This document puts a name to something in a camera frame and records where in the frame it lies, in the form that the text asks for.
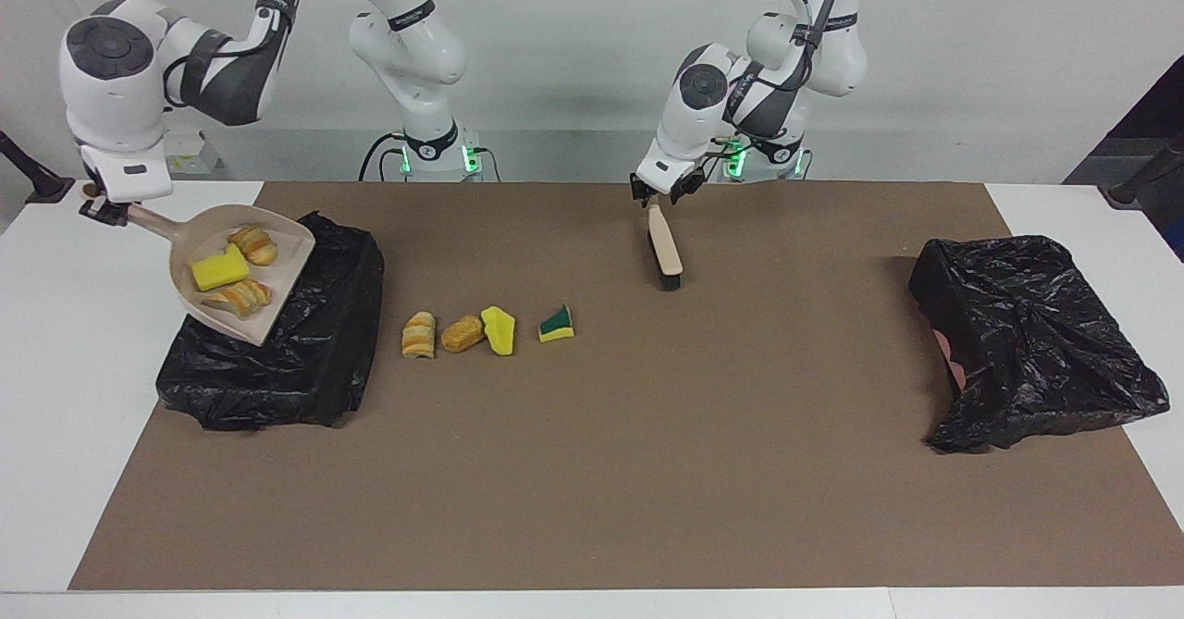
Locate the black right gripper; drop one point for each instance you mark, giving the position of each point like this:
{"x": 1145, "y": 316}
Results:
{"x": 113, "y": 204}

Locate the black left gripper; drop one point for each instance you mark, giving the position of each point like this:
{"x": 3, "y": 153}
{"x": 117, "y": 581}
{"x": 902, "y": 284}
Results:
{"x": 680, "y": 184}

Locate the beige hand brush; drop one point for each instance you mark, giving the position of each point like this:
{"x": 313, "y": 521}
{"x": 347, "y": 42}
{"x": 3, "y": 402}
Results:
{"x": 664, "y": 244}

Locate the yellow sponge block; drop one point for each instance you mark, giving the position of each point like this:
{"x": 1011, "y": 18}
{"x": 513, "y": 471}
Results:
{"x": 220, "y": 269}

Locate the striped croissant piece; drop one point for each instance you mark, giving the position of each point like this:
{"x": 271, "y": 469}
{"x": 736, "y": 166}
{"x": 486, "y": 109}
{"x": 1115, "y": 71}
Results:
{"x": 418, "y": 335}
{"x": 254, "y": 246}

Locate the torn croissant chunk pale inside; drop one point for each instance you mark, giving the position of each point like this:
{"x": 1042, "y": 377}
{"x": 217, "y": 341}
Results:
{"x": 240, "y": 298}

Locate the green and yellow sponge piece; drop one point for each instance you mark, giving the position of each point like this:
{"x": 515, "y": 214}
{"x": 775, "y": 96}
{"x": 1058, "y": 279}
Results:
{"x": 557, "y": 327}

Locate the beige plastic dustpan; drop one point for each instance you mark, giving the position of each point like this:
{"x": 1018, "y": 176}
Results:
{"x": 282, "y": 269}

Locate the yellow sponge wedge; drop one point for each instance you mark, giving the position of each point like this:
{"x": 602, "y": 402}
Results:
{"x": 499, "y": 332}

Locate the brown fried nugget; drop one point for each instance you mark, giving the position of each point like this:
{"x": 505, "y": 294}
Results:
{"x": 462, "y": 334}

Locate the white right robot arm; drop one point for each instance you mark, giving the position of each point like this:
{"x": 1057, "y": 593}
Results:
{"x": 120, "y": 92}

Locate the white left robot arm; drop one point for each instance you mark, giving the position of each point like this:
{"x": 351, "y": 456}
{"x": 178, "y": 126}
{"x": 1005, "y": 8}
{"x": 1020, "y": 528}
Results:
{"x": 684, "y": 142}

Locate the black bag lined bin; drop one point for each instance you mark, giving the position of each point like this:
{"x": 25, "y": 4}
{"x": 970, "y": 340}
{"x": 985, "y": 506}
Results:
{"x": 305, "y": 388}

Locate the pink plastic bin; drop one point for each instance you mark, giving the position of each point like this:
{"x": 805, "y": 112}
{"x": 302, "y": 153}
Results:
{"x": 953, "y": 366}

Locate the black bag over pink bin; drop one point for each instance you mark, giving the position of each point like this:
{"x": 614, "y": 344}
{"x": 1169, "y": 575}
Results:
{"x": 1036, "y": 341}

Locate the black stand foot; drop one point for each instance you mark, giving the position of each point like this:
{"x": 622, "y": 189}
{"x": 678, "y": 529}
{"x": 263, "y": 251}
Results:
{"x": 1133, "y": 191}
{"x": 46, "y": 187}

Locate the brown paper table mat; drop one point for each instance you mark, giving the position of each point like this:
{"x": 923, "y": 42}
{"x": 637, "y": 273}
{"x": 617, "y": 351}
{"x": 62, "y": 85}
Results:
{"x": 592, "y": 526}

